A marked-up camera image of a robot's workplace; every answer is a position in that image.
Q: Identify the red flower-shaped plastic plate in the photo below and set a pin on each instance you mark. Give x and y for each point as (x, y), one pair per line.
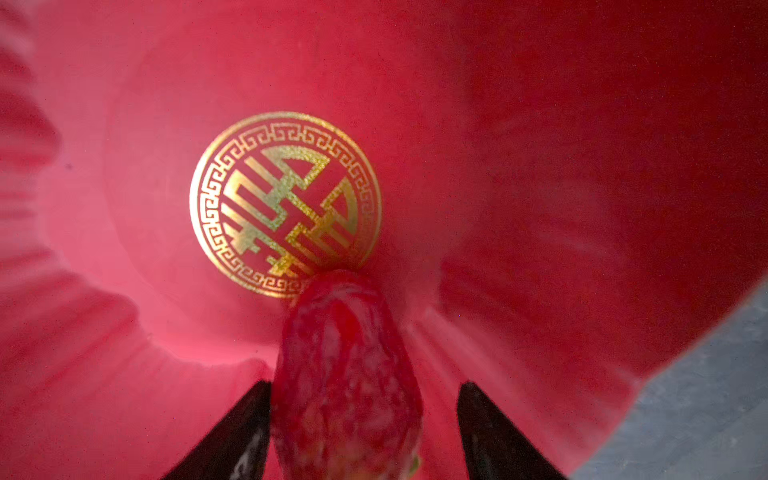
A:
(556, 199)

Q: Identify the red fake strawberry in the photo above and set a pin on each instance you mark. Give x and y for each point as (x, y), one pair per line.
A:
(345, 401)

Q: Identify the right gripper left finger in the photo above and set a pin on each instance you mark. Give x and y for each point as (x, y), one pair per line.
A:
(237, 446)

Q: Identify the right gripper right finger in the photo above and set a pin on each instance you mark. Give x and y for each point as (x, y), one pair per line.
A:
(493, 447)

